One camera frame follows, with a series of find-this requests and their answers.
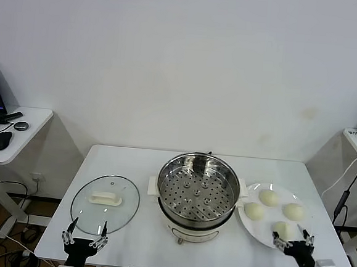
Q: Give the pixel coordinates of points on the black round puck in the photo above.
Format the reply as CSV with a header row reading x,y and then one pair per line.
x,y
21,126

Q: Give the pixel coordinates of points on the white steamed baozi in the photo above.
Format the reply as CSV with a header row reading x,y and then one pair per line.
x,y
268,197
283,229
254,211
293,211

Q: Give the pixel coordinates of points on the black computer mouse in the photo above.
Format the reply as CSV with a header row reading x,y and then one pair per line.
x,y
0,141

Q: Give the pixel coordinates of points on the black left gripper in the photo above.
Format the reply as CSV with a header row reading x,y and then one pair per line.
x,y
78,249

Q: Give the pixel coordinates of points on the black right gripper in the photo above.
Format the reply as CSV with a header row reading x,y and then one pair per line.
x,y
302,253

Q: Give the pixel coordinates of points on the white wall socket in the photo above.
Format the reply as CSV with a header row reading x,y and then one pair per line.
x,y
37,177

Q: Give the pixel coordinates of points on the stainless steel steamer basket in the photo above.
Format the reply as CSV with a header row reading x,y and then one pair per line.
x,y
224,177

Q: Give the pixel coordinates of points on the white round plate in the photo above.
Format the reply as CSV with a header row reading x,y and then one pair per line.
x,y
263,233

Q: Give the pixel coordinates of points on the black stick device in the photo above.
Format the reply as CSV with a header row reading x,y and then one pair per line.
x,y
13,115

